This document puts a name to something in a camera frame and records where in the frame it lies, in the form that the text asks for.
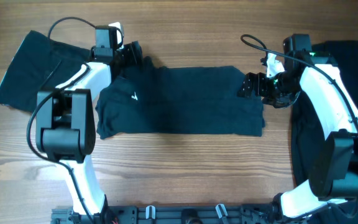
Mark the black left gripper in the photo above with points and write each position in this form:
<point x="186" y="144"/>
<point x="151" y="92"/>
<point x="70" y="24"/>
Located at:
<point x="133" y="52"/>

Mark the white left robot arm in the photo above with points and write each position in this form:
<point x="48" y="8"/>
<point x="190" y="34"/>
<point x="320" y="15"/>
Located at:
<point x="65" y="132"/>

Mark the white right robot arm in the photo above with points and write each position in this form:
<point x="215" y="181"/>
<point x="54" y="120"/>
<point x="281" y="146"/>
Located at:
<point x="333" y="179"/>

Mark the dark t-shirt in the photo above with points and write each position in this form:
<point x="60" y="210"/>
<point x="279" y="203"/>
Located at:
<point x="191" y="100"/>

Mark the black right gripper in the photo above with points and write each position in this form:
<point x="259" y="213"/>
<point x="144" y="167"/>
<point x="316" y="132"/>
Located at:
<point x="261" y="79"/>

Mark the folded dark garment stack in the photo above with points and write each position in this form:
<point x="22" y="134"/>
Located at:
<point x="39" y="63"/>

